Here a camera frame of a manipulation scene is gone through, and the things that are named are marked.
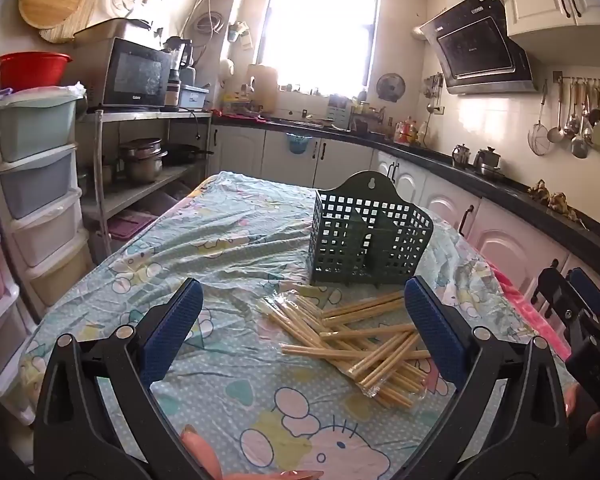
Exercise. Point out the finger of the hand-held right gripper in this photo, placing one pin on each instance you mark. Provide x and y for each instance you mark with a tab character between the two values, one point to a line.
555	290
587	292

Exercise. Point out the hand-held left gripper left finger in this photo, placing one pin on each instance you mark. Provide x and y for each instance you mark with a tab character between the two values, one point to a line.
172	330

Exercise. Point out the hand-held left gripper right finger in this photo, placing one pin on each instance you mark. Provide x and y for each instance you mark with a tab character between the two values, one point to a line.
437	332

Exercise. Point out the pile of chopsticks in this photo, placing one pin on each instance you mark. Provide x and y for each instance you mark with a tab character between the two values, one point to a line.
350	345

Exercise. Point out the green plastic utensil basket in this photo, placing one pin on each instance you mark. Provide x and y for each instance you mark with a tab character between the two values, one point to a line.
370	240

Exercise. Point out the row of hanging kitchen utensils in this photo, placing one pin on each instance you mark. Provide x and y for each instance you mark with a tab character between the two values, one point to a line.
577	120

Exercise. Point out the person's left hand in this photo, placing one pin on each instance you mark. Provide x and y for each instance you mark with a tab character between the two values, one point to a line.
200	442

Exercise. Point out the pink blanket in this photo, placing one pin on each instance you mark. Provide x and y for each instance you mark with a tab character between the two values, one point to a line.
522	310

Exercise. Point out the dried ginger roots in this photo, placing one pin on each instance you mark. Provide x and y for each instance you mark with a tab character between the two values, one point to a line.
555	200

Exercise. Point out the cartoon printed tablecloth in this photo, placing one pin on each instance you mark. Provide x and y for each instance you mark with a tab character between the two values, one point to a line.
230	260

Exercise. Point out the purple plastic lid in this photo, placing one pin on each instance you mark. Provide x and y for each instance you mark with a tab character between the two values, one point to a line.
130	225

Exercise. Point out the metal shelf rack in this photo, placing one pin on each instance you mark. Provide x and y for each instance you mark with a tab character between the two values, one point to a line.
145	195

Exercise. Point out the black countertop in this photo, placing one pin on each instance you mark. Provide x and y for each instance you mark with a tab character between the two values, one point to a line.
480	172

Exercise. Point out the steel kettle with lid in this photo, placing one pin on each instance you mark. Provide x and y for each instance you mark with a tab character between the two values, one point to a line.
489	162

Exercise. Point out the small steel kettle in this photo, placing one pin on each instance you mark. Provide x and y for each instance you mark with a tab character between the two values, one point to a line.
461	156

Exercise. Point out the stacked steel pots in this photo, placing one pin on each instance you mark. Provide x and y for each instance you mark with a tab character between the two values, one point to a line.
140	160

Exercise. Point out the black frying pan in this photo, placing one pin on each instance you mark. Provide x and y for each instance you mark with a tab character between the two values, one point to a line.
182	154

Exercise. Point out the pastel plastic drawer tower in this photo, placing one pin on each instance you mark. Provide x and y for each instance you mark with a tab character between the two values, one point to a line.
37	180

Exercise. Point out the cluster of condiment bottles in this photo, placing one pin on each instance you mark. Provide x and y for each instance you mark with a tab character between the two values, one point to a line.
411	131

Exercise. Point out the blue hanging bin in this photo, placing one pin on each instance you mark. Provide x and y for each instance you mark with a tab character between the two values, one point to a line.
298	144

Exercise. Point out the light blue storage box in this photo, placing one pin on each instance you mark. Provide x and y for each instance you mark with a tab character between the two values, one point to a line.
193	96

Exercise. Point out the black range hood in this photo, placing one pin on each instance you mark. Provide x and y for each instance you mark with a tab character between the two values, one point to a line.
480	52

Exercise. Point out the small round fan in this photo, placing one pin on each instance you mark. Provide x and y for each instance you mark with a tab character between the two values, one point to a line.
391	87

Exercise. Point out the blender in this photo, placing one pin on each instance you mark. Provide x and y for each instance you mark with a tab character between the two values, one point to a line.
177	72

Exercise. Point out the black microwave oven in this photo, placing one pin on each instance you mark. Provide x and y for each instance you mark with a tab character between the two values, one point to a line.
135	75

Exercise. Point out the beige cutting board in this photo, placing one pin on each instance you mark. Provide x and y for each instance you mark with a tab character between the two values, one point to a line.
263	87

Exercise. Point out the red plastic basin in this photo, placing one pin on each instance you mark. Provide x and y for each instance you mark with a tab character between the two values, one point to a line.
30	70

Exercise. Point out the window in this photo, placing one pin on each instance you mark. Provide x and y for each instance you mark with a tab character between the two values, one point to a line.
320	30

